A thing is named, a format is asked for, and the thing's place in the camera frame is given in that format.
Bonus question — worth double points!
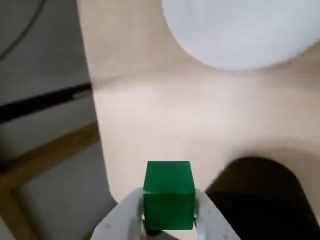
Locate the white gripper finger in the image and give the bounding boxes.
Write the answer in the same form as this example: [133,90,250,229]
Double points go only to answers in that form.
[91,186,147,240]
[194,187,241,240]

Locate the green cube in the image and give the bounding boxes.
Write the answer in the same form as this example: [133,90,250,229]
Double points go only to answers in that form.
[141,160,196,231]

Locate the black round bin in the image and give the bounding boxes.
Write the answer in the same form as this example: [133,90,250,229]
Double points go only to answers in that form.
[203,156,320,240]

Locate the black bar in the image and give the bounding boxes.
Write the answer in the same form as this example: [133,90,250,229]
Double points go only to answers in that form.
[0,82,92,123]

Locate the white round plate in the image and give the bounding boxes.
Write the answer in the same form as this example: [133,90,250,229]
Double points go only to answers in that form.
[159,0,320,72]

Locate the wooden frame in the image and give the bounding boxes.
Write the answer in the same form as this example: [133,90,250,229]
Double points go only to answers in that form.
[0,121,101,240]

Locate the thin grey floor cable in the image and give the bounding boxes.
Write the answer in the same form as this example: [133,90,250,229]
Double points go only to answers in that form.
[0,0,47,60]

